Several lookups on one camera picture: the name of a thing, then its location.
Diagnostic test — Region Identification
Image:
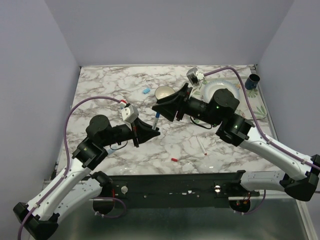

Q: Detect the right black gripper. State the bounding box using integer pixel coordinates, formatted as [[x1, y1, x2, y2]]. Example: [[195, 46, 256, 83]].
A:
[[151, 82, 221, 127]]

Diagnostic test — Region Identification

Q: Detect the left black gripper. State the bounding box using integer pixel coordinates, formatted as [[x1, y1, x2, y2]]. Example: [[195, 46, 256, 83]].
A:
[[101, 116, 161, 148]]

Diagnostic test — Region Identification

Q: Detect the white pen blue tip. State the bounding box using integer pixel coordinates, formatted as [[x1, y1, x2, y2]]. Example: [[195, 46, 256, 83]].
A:
[[152, 117, 159, 130]]

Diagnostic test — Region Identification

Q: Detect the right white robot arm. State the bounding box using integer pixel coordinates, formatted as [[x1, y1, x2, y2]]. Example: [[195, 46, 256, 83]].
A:
[[152, 84, 320, 202]]

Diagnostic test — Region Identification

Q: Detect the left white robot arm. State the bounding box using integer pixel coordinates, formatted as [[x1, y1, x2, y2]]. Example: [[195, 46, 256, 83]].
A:
[[13, 115, 160, 240]]

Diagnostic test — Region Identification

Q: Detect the white pen red tip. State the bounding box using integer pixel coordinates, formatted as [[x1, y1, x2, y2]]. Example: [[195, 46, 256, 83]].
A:
[[196, 137, 208, 156]]

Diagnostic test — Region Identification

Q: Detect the teal bowl cream inside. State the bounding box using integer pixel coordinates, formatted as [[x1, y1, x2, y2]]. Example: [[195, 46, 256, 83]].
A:
[[154, 85, 175, 100]]

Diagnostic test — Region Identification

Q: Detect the light blue eraser block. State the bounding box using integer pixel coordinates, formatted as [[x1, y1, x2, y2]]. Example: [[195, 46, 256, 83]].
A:
[[142, 88, 151, 94]]

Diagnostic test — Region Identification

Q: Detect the white plate blue rim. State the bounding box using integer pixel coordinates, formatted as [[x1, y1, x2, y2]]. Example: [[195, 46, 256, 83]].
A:
[[201, 79, 240, 103]]

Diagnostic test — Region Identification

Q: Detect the dark blue cup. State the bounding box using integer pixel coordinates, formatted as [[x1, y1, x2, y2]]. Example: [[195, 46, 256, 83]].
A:
[[244, 73, 260, 90]]

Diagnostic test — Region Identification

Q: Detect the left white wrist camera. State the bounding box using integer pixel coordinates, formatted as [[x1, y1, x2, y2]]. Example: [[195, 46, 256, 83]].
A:
[[121, 104, 139, 124]]

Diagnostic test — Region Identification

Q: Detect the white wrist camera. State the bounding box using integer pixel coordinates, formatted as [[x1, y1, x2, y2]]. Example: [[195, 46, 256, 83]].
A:
[[186, 67, 205, 97], [121, 104, 139, 124]]

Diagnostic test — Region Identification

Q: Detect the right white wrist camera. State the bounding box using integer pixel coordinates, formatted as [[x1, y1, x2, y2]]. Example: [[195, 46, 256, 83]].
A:
[[186, 67, 205, 97]]

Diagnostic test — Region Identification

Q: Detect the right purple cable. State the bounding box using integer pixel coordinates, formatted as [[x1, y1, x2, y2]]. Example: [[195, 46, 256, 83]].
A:
[[203, 66, 320, 171]]

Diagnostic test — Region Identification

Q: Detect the purple cable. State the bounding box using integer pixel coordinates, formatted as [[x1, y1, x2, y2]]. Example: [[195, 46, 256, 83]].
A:
[[16, 96, 127, 240], [203, 66, 320, 171]]

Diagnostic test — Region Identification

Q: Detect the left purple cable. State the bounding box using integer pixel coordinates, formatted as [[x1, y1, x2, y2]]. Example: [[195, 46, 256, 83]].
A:
[[16, 96, 127, 240]]

